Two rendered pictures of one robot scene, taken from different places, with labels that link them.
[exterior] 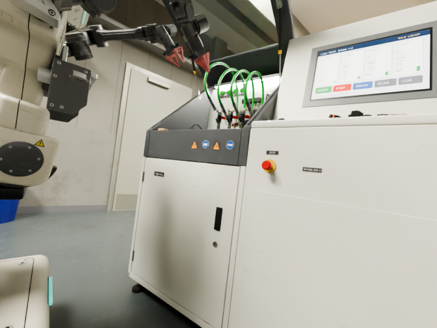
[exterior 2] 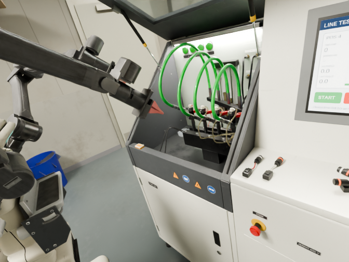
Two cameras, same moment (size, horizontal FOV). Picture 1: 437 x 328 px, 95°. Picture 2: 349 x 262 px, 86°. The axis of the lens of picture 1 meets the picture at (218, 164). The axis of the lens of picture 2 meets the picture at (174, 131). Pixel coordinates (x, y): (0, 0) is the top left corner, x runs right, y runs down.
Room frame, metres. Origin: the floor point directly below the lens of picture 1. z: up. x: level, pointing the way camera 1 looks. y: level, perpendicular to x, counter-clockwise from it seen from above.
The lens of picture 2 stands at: (0.28, -0.09, 1.45)
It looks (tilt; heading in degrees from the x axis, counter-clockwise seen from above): 25 degrees down; 14
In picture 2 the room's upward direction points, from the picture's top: 13 degrees counter-clockwise
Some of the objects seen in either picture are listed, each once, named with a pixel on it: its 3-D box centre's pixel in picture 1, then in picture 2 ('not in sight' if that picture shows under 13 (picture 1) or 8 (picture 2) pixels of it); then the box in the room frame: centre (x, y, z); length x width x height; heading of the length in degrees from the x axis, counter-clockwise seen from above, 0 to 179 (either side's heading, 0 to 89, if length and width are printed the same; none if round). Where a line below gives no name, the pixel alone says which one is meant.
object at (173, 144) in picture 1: (189, 145); (170, 169); (1.04, 0.16, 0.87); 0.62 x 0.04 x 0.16; 56
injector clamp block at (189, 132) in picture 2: not in sight; (214, 145); (1.17, -0.07, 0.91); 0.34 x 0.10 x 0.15; 56
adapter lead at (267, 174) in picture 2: not in sight; (273, 167); (0.84, -0.27, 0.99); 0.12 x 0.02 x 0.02; 140
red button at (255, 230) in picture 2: (267, 165); (256, 228); (0.75, -0.18, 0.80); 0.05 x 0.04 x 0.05; 56
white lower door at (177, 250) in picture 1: (176, 228); (183, 226); (1.03, 0.17, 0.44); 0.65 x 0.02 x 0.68; 56
